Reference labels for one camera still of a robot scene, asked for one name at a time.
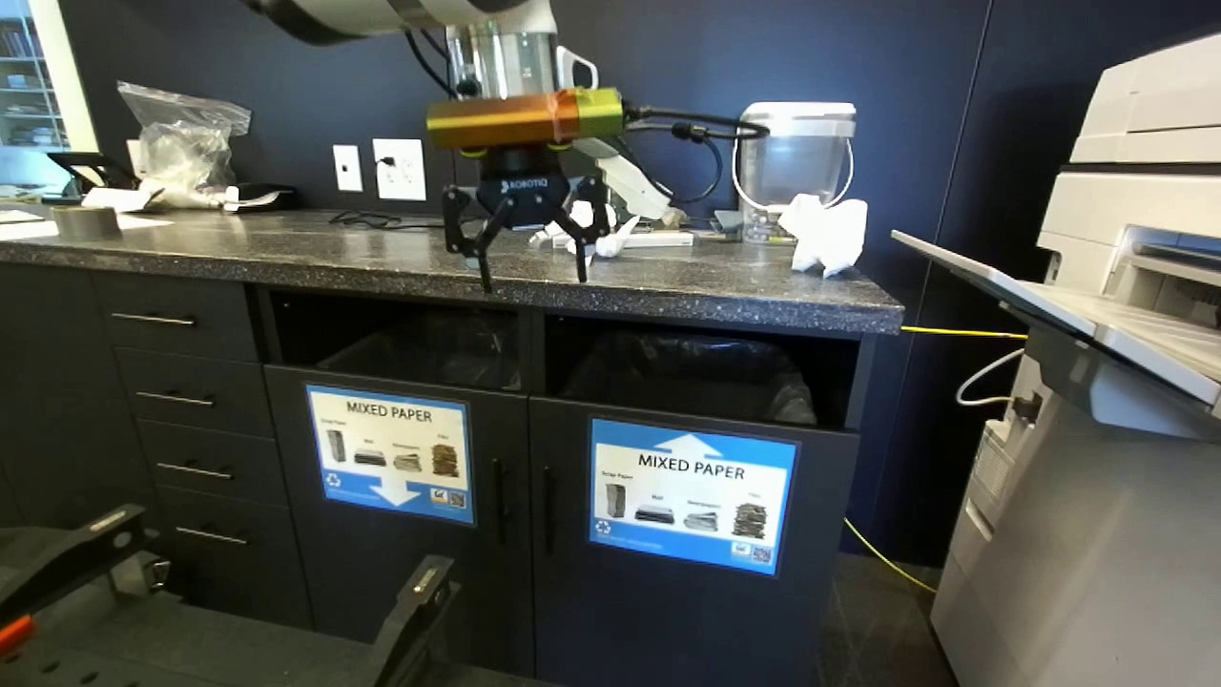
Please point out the large white office printer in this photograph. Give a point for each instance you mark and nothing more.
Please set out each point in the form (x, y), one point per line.
(1108, 511)

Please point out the mixed paper sign up arrow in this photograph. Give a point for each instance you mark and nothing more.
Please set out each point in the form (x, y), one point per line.
(692, 497)

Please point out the mixed paper sign down arrow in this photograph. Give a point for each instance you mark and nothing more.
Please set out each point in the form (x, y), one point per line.
(386, 452)

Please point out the black counter cabinet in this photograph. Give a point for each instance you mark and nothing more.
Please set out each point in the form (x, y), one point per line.
(79, 385)

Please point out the white framed window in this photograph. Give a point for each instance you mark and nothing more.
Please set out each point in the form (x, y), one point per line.
(32, 88)

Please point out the black lined waste bin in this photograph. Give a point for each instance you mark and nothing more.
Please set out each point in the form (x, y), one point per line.
(432, 358)
(690, 376)

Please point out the clear container white lid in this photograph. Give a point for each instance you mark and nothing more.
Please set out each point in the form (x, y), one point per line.
(795, 158)

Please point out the white crumpled paper ball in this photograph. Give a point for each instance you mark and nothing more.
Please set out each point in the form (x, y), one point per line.
(826, 236)
(597, 236)

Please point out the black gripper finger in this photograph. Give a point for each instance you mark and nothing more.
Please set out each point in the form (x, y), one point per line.
(591, 249)
(471, 249)

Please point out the yellow orange wrist camera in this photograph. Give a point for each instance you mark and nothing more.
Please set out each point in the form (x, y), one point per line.
(522, 120)

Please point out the blank white wall plate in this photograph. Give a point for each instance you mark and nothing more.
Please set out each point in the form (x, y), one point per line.
(349, 171)

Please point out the black equipment frame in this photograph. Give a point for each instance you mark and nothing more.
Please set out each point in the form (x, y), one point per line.
(193, 635)

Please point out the crumpled clear plastic bag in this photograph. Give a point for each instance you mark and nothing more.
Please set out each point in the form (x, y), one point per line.
(184, 141)

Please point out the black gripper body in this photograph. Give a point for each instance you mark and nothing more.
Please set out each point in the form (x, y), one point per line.
(523, 190)

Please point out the white power outlet plate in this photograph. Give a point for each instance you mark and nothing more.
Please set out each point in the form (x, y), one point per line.
(400, 171)

